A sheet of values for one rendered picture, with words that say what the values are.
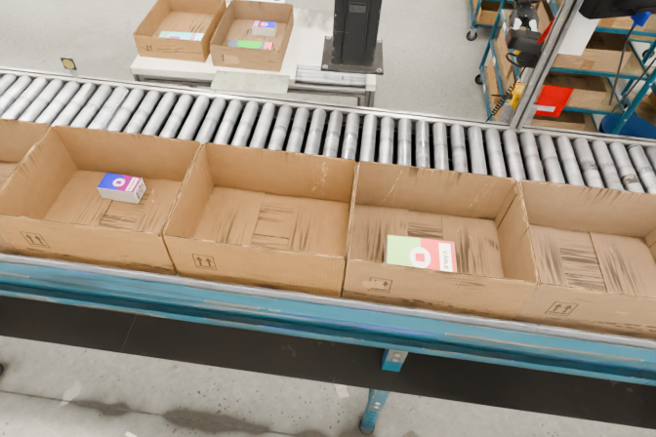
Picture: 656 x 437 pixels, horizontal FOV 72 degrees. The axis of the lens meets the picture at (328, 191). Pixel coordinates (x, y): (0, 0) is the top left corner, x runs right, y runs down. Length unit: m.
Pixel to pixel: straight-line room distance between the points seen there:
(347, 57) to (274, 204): 0.89
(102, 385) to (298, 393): 0.76
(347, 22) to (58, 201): 1.18
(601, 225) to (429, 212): 0.45
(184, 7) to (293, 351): 1.66
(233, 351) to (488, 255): 0.72
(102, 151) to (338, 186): 0.64
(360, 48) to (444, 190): 0.90
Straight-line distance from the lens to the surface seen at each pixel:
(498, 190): 1.21
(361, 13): 1.85
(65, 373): 2.16
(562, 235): 1.36
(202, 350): 1.35
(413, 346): 1.13
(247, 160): 1.19
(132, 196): 1.30
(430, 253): 1.10
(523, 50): 1.68
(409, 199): 1.22
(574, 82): 2.62
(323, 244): 1.15
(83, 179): 1.43
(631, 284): 1.35
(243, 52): 1.91
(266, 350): 1.32
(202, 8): 2.34
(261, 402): 1.92
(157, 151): 1.27
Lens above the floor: 1.84
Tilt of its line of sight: 49 degrees down
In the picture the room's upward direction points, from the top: 4 degrees clockwise
